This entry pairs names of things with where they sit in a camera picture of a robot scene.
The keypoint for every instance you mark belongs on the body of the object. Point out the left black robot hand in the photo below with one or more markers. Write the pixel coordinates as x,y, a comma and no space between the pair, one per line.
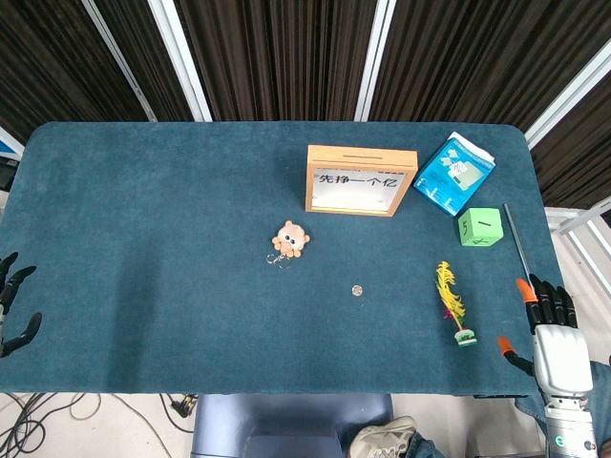
10,286

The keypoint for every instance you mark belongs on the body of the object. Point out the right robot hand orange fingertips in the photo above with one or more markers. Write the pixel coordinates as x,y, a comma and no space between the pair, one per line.
561,353

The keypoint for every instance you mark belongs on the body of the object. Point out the small silver coin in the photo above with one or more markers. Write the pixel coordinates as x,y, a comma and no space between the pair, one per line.
357,290

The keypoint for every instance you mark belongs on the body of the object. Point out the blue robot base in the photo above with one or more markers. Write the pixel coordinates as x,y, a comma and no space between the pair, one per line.
286,424

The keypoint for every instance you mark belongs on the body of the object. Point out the thin grey metal rod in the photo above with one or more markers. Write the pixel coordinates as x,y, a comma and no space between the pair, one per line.
516,238

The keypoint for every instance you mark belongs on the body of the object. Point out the yellow feather shuttlecock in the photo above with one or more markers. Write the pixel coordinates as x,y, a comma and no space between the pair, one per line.
449,291

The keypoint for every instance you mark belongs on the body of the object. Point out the blue white board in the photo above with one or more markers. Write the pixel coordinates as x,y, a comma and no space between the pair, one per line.
9,143

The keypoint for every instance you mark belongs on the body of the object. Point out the green foam number cube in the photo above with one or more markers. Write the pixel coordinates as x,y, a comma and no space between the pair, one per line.
484,226

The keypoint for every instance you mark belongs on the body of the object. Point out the teal table cloth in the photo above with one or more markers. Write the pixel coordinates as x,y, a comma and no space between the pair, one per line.
167,262

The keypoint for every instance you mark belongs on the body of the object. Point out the beige sneaker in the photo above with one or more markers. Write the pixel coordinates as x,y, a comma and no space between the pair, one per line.
382,436

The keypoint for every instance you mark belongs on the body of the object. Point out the blue tissue pack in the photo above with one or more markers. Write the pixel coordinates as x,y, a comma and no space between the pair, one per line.
453,176

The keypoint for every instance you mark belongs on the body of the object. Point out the black power plug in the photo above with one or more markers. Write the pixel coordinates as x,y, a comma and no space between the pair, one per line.
183,405

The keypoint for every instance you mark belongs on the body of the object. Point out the dark brown pleated curtain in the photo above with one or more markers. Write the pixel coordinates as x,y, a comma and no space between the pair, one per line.
286,57

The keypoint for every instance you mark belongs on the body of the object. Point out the aluminium frame rails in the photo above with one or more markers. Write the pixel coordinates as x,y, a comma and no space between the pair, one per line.
577,222

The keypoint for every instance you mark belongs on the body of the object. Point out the thin grey frame post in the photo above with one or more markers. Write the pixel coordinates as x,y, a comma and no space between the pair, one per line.
119,62

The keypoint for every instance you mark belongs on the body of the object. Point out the white frame post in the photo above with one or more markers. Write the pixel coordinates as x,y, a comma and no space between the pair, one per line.
181,62
568,95
375,62

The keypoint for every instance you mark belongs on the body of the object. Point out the wooden coin box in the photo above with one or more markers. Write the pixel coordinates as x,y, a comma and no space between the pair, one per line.
358,157

